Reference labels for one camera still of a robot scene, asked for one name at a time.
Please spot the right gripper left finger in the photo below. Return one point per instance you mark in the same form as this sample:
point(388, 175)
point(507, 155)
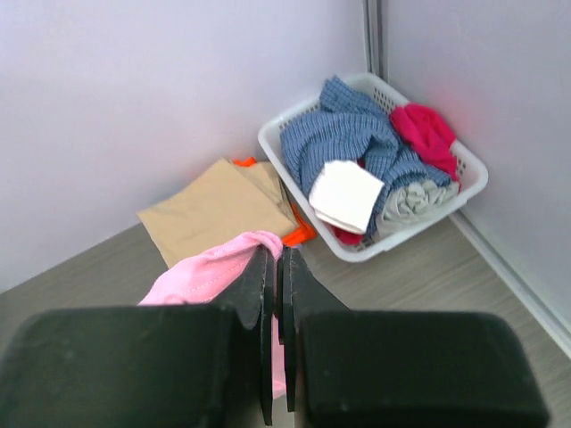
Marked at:
point(188, 365)

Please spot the beige t shirt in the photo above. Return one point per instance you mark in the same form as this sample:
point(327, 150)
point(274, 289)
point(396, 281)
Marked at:
point(225, 201)

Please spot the white plastic basket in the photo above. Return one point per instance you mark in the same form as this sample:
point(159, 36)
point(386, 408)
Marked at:
point(472, 173)

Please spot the white cloth in basket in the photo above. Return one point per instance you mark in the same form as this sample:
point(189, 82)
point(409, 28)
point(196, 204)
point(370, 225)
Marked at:
point(344, 195)

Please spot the grey cloth in basket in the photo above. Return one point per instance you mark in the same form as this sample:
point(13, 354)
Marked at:
point(413, 204)

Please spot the magenta cloth in basket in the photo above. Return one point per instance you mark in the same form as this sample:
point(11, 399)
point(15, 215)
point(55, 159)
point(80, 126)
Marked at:
point(428, 134)

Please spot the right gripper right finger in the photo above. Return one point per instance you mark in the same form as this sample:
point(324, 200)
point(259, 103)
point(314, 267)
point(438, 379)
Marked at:
point(382, 368)

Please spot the pink t shirt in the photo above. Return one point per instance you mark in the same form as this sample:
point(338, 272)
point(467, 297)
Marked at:
point(201, 278)

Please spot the blue checked shirt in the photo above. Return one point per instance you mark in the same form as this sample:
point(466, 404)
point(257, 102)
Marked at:
point(350, 126)

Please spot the orange t shirt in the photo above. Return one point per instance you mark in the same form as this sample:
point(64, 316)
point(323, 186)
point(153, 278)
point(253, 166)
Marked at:
point(299, 232)

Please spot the red cloth in basket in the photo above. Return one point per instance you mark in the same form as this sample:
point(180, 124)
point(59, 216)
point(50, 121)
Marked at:
point(346, 237)

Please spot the right aluminium frame post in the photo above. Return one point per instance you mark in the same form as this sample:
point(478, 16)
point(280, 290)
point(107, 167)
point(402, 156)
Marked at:
point(376, 37)

